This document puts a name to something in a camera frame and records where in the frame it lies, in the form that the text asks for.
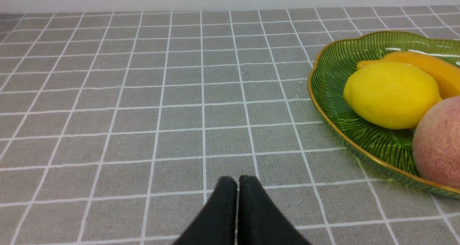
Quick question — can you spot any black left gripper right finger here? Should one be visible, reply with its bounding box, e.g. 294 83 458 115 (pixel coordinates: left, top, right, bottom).
237 176 311 245

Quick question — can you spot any pink peach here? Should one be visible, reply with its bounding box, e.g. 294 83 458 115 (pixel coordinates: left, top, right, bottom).
413 96 460 189

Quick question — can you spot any green glass leaf plate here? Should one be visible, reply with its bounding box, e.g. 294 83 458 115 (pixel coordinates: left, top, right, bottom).
308 30 460 199

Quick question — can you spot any yellow banana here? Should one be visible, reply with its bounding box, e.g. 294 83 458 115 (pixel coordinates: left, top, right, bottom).
357 51 460 99

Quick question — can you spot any yellow lemon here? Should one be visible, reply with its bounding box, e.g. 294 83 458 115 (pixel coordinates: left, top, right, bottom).
343 62 442 129

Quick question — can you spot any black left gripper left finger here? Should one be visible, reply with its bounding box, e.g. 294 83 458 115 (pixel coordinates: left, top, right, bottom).
174 176 237 245

